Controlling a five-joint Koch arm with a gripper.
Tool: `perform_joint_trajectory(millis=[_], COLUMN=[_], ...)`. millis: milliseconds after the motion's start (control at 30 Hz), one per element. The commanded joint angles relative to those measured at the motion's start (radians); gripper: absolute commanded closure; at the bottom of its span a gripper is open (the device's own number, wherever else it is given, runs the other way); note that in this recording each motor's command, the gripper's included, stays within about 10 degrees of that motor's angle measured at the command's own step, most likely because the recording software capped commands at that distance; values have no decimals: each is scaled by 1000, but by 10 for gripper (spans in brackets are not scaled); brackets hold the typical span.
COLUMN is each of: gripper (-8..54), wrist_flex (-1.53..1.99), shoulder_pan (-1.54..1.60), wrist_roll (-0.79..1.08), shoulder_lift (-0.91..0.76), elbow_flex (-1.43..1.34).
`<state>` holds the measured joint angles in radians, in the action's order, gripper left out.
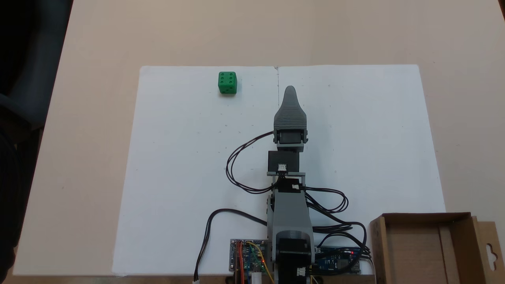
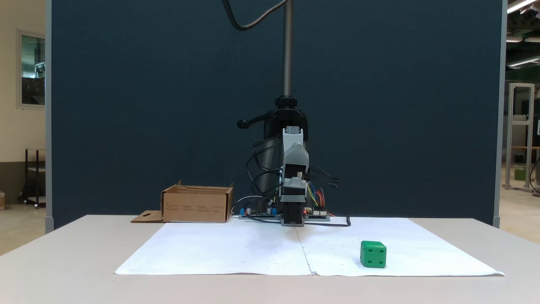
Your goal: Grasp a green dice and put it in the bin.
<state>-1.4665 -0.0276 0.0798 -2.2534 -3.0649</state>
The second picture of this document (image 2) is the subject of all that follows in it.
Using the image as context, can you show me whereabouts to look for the green dice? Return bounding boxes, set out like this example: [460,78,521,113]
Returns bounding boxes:
[360,241,387,269]

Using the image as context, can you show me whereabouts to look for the motor driver circuit board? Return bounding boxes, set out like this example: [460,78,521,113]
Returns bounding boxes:
[304,208,331,222]

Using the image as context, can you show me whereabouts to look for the blue power circuit board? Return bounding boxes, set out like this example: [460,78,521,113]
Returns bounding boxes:
[239,206,280,220]

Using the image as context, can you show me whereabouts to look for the white paper sheet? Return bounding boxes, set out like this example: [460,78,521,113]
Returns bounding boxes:
[295,217,505,277]
[114,221,313,276]

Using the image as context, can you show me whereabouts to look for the brown cardboard box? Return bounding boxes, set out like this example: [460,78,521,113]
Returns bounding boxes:
[131,180,234,224]

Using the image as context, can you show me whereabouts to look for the threaded metal stand pole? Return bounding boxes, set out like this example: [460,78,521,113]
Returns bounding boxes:
[281,0,294,98]

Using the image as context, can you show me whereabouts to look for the dark blue partition panel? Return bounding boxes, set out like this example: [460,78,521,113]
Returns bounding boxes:
[45,0,507,234]

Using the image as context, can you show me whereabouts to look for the dark shelf cart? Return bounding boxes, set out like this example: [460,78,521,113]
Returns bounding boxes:
[19,148,46,209]

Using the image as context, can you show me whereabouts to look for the yellow jumper wire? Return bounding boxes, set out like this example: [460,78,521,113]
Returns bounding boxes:
[307,182,320,208]

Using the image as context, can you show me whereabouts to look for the thin black motor wire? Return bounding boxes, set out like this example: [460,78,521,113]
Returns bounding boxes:
[252,138,284,195]
[247,168,282,220]
[307,165,341,189]

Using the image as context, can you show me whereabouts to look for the light grey cable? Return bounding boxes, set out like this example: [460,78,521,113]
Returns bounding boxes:
[231,195,264,216]

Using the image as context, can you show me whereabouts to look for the black power cable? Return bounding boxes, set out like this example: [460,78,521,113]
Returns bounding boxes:
[244,213,352,228]

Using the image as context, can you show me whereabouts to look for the thick black camera cable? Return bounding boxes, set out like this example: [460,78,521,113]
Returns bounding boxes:
[222,0,288,32]

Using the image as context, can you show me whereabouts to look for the aluminium profile frame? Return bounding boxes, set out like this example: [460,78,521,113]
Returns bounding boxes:
[505,83,535,191]

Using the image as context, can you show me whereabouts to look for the framed wall window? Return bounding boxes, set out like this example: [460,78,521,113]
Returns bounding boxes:
[17,30,46,110]

